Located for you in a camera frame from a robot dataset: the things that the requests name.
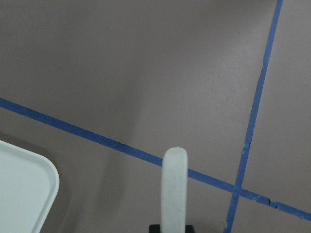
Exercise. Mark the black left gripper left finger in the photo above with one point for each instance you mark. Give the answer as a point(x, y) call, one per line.
point(154, 228)

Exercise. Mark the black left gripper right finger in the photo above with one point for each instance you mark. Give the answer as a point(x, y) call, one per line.
point(189, 229)

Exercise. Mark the white ceramic spoon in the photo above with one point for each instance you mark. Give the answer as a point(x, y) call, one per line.
point(174, 191)

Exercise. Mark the white bear serving tray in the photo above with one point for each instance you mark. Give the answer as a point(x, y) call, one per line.
point(29, 183)

